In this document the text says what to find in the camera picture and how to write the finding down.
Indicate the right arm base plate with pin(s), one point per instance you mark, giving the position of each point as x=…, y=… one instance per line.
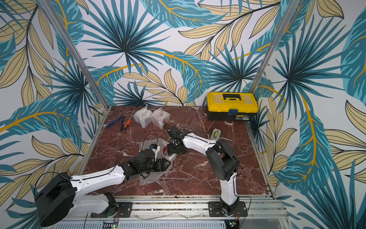
x=220, y=209

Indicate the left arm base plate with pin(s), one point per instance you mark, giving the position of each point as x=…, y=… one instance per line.
x=115, y=210

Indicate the aluminium corner post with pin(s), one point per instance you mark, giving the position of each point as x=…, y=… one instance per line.
x=274, y=43
x=57, y=22

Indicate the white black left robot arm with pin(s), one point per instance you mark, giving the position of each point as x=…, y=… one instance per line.
x=67, y=195

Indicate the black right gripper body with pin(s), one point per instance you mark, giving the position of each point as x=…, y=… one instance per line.
x=176, y=146

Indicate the aluminium front frame rail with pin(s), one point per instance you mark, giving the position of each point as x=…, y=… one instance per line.
x=179, y=212

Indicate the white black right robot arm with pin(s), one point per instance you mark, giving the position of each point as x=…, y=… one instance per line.
x=221, y=157

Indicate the clear bubble wrap sheet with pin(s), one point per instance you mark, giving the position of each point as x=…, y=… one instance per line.
x=161, y=153
x=160, y=117
x=143, y=117

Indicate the left aluminium corner post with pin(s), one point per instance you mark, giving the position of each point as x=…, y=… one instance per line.
x=57, y=22

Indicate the white mug red inside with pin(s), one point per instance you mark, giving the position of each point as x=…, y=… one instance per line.
x=165, y=152

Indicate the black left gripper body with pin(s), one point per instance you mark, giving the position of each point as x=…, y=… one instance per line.
x=156, y=166

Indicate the yellow black plastic toolbox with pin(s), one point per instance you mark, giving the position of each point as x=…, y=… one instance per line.
x=231, y=106

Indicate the blue handled pliers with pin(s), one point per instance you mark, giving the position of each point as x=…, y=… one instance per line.
x=118, y=120

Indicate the right aluminium corner post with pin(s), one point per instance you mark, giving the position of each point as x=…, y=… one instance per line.
x=274, y=43

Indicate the orange handled screwdriver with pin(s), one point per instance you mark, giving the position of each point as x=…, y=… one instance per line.
x=126, y=126

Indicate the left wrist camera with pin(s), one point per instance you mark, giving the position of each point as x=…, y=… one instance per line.
x=155, y=148

